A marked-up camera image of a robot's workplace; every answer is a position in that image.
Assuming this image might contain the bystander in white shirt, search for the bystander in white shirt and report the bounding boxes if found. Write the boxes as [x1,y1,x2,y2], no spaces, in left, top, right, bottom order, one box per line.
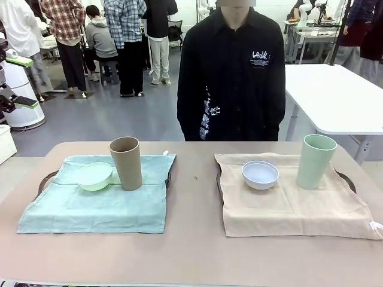
[0,0,45,97]

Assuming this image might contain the white table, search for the white table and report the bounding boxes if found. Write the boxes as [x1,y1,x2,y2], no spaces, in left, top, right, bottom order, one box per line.
[284,63,383,164]

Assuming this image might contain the bystander black top beige trousers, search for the bystander black top beige trousers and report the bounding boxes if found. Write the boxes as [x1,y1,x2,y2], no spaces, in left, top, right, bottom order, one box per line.
[142,0,179,86]

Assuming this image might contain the tall light green cup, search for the tall light green cup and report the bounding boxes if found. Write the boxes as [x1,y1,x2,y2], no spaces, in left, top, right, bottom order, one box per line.
[296,134,338,190]

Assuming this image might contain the seated bystander grey hoodie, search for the seated bystander grey hoodie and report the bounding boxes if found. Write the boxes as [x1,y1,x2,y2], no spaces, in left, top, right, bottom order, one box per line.
[84,4,119,83]

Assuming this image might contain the teal cloth mat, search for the teal cloth mat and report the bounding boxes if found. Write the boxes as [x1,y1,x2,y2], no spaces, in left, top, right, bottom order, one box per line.
[17,153,177,235]

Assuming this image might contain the grey stool under seated person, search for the grey stool under seated person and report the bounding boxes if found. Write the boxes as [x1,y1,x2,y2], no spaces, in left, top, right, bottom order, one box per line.
[100,60,120,86]

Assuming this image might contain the person in black shirt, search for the person in black shirt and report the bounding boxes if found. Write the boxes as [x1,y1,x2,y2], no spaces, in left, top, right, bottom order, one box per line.
[176,5,287,142]

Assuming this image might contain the dark brown serving tray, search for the dark brown serving tray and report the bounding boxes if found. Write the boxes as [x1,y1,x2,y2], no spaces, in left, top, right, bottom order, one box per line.
[215,163,357,207]
[37,161,173,200]

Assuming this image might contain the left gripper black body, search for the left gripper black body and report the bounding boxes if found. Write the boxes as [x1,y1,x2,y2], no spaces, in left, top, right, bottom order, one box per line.
[0,38,8,88]

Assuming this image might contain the pale blue bowl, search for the pale blue bowl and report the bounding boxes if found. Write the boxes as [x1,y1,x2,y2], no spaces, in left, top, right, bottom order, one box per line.
[242,160,280,191]

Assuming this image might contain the black pole stand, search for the black pole stand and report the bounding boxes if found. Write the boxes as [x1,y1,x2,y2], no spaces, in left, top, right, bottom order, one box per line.
[327,0,353,67]

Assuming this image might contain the bystander in blue plaid shirt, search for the bystander in blue plaid shirt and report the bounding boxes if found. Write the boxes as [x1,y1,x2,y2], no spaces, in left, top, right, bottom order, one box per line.
[103,0,148,97]

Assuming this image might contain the white cylindrical air purifier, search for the white cylindrical air purifier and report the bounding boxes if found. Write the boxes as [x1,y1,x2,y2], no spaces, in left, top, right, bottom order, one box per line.
[2,59,47,132]

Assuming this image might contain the tall brown cup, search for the tall brown cup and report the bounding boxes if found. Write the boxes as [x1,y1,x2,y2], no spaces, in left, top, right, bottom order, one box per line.
[109,136,143,191]

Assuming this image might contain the beige cloth mat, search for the beige cloth mat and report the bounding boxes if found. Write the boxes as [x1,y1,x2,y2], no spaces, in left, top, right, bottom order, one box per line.
[214,152,383,241]

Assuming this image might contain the light green bowl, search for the light green bowl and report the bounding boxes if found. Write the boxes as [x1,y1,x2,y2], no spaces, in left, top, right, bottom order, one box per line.
[77,161,114,192]

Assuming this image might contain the person's left forearm black sleeve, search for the person's left forearm black sleeve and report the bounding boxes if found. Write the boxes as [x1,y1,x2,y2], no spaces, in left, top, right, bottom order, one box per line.
[273,86,287,132]

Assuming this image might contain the bystander in red plaid shirt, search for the bystander in red plaid shirt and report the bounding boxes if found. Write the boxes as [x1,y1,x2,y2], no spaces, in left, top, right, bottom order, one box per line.
[39,0,89,94]

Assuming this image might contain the person's right forearm black sleeve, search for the person's right forearm black sleeve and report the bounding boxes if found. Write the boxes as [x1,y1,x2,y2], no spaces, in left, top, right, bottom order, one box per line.
[177,86,195,134]

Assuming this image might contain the white box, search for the white box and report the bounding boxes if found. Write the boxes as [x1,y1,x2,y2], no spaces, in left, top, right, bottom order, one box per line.
[0,124,18,166]

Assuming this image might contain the black office chair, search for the black office chair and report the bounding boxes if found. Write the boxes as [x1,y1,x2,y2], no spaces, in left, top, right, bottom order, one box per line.
[167,20,184,47]

